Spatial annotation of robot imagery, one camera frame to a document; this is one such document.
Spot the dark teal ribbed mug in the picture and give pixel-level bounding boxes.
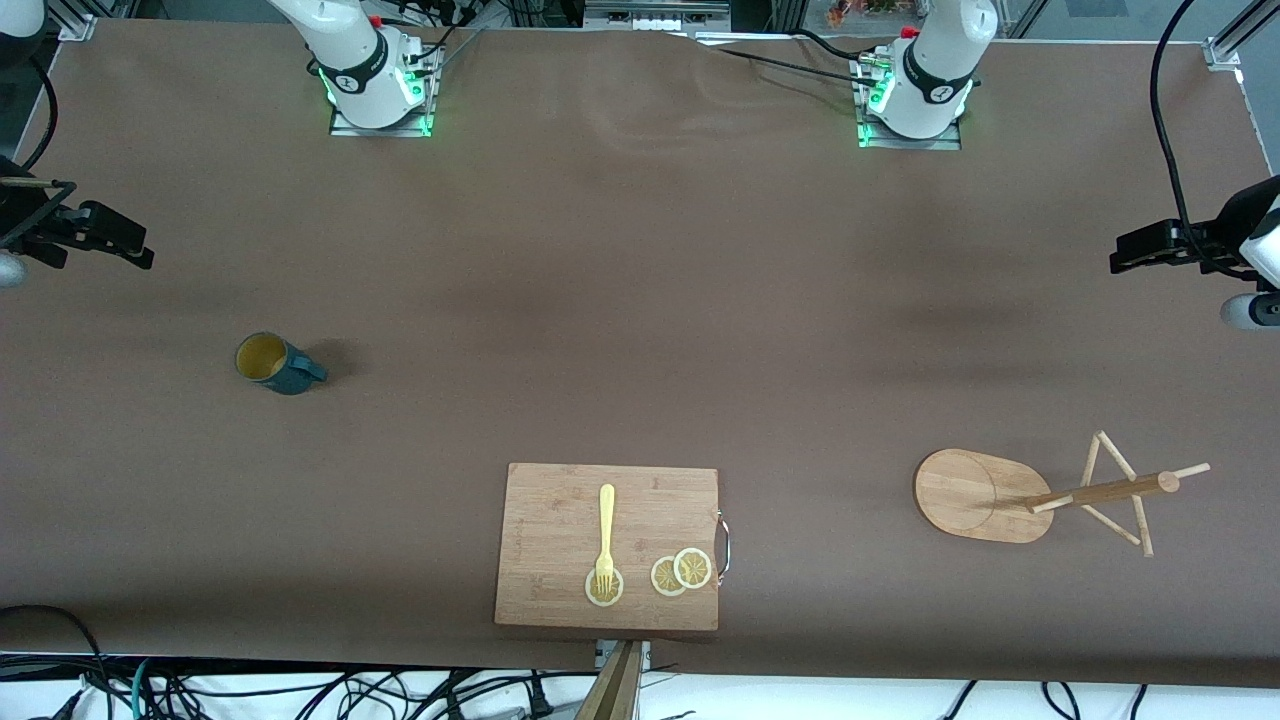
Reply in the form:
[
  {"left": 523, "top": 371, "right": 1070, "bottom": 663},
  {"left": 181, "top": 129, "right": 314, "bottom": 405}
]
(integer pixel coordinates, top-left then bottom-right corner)
[{"left": 234, "top": 332, "right": 329, "bottom": 396}]

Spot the wooden cup rack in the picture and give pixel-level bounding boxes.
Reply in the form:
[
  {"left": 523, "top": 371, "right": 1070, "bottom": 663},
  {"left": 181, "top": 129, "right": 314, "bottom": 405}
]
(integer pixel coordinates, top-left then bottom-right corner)
[{"left": 914, "top": 431, "right": 1211, "bottom": 558}]

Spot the bamboo cutting board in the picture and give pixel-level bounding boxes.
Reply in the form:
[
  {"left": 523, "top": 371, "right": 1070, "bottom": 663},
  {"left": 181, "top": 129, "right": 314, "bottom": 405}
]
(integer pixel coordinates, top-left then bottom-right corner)
[{"left": 494, "top": 462, "right": 721, "bottom": 632}]

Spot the brown table cover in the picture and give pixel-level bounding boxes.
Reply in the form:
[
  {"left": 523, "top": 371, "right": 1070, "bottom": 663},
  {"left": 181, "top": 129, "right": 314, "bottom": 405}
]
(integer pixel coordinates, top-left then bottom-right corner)
[{"left": 0, "top": 18, "right": 1280, "bottom": 691}]

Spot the yellow plastic fork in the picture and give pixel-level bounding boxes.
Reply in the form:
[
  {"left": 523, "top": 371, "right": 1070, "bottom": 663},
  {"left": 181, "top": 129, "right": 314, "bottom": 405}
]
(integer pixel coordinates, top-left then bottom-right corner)
[{"left": 595, "top": 484, "right": 617, "bottom": 593}]

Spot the grey power strip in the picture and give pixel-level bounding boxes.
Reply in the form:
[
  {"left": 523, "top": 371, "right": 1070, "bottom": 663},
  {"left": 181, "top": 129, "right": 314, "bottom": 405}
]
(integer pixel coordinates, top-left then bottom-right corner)
[{"left": 583, "top": 0, "right": 733, "bottom": 32}]

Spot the wooden stick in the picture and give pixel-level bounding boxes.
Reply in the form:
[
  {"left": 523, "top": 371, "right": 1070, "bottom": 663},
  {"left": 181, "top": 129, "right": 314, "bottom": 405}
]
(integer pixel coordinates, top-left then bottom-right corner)
[{"left": 574, "top": 640, "right": 642, "bottom": 720}]

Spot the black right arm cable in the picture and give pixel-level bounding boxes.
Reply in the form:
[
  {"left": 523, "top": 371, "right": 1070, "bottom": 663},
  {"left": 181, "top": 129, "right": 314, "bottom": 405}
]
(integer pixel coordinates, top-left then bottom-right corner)
[{"left": 18, "top": 55, "right": 59, "bottom": 173}]

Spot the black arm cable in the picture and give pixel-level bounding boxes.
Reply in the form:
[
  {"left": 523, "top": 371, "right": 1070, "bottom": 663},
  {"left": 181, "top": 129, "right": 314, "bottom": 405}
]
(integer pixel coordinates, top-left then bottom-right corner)
[
  {"left": 1149, "top": 0, "right": 1241, "bottom": 279},
  {"left": 18, "top": 55, "right": 59, "bottom": 173}
]

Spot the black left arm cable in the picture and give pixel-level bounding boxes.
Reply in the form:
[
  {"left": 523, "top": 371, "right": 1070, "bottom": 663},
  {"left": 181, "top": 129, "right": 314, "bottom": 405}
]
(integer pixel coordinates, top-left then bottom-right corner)
[{"left": 1149, "top": 0, "right": 1241, "bottom": 279}]

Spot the aluminium frame corner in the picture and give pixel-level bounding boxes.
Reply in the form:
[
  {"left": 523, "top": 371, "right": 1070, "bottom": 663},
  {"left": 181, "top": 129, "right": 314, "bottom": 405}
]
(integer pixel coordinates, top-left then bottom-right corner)
[
  {"left": 1203, "top": 0, "right": 1280, "bottom": 73},
  {"left": 45, "top": 0, "right": 103, "bottom": 42}
]

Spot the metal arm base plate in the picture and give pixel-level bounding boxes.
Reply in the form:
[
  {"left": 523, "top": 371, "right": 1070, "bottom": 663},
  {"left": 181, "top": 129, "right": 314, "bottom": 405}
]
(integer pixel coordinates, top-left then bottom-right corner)
[
  {"left": 855, "top": 55, "right": 964, "bottom": 152},
  {"left": 328, "top": 42, "right": 443, "bottom": 139}
]

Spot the black looping floor cable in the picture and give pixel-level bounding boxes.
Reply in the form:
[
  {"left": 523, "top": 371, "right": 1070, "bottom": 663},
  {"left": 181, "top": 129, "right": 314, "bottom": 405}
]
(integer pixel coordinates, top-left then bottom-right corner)
[{"left": 0, "top": 604, "right": 113, "bottom": 720}]

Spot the black cable across table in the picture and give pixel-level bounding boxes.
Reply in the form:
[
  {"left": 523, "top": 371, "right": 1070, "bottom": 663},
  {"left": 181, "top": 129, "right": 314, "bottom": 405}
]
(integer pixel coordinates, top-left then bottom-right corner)
[{"left": 695, "top": 28, "right": 893, "bottom": 93}]

